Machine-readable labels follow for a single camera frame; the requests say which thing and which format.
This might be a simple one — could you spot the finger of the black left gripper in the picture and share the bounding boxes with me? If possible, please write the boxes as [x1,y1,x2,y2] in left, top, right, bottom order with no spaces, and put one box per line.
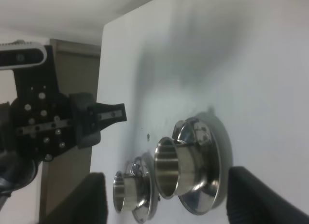
[87,103,127,132]
[69,92,101,149]

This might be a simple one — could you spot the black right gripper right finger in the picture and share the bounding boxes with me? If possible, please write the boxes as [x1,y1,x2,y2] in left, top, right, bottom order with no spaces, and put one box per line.
[226,167,309,224]

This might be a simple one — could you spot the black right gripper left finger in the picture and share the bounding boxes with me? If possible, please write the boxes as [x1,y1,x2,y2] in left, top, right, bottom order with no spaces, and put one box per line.
[44,172,108,224]

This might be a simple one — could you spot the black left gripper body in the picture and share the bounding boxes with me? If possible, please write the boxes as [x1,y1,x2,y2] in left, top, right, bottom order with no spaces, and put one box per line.
[11,45,76,162]

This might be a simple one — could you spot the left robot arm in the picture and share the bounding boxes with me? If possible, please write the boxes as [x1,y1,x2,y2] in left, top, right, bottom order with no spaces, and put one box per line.
[0,42,127,196]

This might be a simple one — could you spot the far steel teacup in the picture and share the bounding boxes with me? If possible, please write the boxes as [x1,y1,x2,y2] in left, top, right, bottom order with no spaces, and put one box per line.
[113,171,148,213]

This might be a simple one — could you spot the steel teacup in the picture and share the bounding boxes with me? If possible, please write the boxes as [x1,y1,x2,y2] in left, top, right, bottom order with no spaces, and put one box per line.
[113,171,148,213]
[154,137,208,199]

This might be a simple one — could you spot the far steel saucer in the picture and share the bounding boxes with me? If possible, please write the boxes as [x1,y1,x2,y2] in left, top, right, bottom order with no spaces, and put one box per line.
[123,155,160,224]

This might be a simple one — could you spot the steel saucer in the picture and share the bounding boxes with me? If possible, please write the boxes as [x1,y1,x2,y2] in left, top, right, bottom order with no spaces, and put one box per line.
[172,112,233,215]
[123,155,160,224]

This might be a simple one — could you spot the near steel teacup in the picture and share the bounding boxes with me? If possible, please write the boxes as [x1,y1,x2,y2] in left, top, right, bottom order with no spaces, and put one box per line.
[154,137,208,199]

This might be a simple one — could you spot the near steel saucer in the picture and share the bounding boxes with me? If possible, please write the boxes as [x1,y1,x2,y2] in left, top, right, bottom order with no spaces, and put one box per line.
[172,112,233,215]

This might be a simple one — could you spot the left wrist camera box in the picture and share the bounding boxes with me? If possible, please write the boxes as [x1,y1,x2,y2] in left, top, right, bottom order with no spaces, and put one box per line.
[0,40,47,70]

